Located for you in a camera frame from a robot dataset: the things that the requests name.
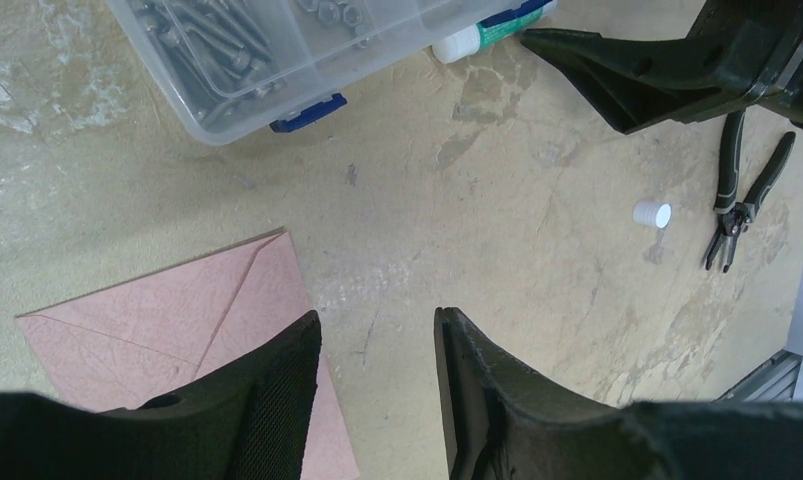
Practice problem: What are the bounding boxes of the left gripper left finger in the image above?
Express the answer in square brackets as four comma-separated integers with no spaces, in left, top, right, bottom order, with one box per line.
[0,312,322,479]

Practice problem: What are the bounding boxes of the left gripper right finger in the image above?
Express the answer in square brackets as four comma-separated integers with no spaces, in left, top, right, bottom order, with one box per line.
[434,307,803,479]

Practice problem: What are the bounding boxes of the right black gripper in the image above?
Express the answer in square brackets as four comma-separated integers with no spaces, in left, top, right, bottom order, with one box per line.
[520,1,803,134]

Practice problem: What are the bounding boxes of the pink envelope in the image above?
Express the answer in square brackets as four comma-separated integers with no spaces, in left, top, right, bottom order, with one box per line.
[15,227,363,480]

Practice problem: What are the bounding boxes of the green white glue stick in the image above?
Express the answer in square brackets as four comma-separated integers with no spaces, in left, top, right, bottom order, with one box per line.
[431,0,558,64]

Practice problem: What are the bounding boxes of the white glue stick cap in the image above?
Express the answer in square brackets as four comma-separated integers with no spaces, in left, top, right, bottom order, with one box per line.
[632,200,672,229]

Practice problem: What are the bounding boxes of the black pliers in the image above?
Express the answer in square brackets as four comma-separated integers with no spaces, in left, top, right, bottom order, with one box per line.
[702,109,798,274]

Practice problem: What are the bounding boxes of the clear plastic screw box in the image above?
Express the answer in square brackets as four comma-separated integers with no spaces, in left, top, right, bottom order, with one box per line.
[109,0,523,146]

